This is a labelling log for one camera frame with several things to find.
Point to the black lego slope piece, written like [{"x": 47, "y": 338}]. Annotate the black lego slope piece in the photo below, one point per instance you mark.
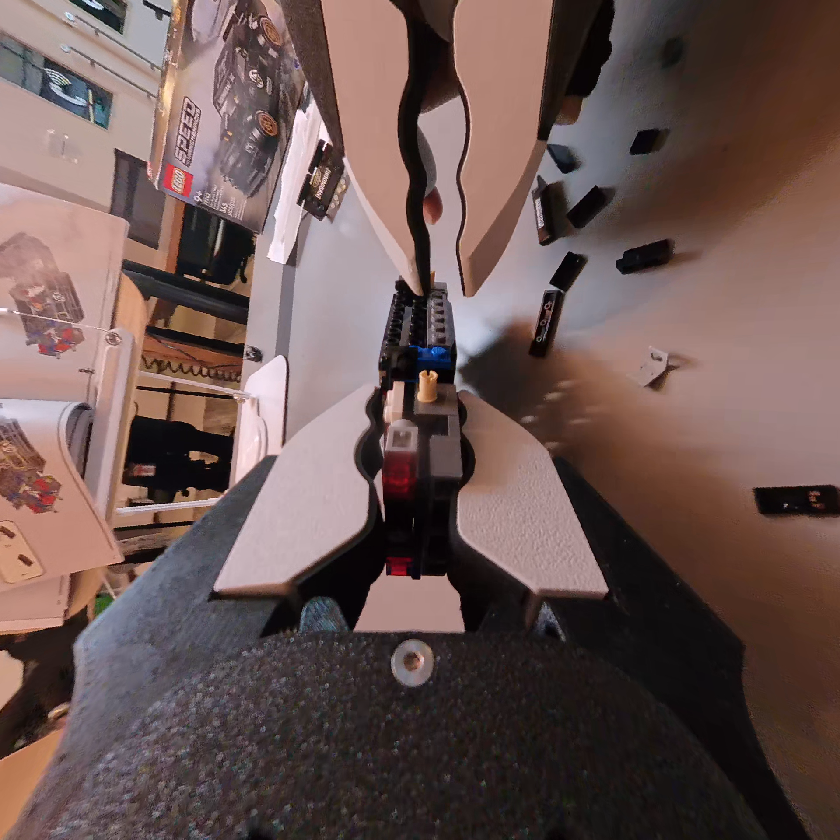
[
  {"x": 568, "y": 270},
  {"x": 646, "y": 256},
  {"x": 587, "y": 207}
]

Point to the white numbered paper bag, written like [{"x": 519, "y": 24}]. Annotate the white numbered paper bag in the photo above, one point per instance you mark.
[{"x": 292, "y": 197}]

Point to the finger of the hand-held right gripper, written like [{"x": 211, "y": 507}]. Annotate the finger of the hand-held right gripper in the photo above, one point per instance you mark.
[
  {"x": 367, "y": 98},
  {"x": 505, "y": 98}
]

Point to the person's right hand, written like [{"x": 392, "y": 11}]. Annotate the person's right hand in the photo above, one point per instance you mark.
[{"x": 439, "y": 72}]

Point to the black stickered lego panel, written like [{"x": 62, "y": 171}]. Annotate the black stickered lego panel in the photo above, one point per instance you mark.
[{"x": 321, "y": 180}]

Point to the lego set box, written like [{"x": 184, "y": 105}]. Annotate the lego set box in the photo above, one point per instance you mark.
[{"x": 223, "y": 98}]

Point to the long black lego plate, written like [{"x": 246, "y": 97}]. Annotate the long black lego plate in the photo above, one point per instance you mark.
[{"x": 546, "y": 323}]

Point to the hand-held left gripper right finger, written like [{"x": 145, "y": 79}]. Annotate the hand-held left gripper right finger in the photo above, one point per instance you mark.
[{"x": 525, "y": 518}]

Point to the flat black lego plate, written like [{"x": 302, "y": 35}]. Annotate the flat black lego plate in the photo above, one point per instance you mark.
[{"x": 794, "y": 500}]

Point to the lego instruction booklet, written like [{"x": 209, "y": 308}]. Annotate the lego instruction booklet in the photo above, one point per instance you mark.
[{"x": 39, "y": 229}]

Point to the lego car model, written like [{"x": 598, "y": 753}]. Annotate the lego car model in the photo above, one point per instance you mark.
[{"x": 400, "y": 472}]

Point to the narrow black stickered tile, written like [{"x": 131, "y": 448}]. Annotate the narrow black stickered tile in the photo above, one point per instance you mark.
[{"x": 546, "y": 213}]

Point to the small grey lego tile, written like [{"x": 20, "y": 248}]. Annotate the small grey lego tile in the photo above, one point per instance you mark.
[{"x": 651, "y": 366}]

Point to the white book stand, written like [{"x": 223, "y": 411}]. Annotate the white book stand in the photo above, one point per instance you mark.
[{"x": 266, "y": 407}]

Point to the black metal stand pole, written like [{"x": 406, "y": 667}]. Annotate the black metal stand pole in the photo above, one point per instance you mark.
[{"x": 197, "y": 295}]

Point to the small black lego brick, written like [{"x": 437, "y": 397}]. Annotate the small black lego brick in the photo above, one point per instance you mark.
[
  {"x": 563, "y": 158},
  {"x": 648, "y": 141},
  {"x": 673, "y": 50}
]

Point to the small blue lego plate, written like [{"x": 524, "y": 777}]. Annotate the small blue lego plate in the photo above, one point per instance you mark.
[{"x": 433, "y": 355}]

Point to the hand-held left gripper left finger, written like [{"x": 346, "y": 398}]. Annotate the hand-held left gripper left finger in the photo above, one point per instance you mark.
[{"x": 302, "y": 518}]

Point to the tiny black lego part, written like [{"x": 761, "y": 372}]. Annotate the tiny black lego part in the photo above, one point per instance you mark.
[{"x": 253, "y": 354}]

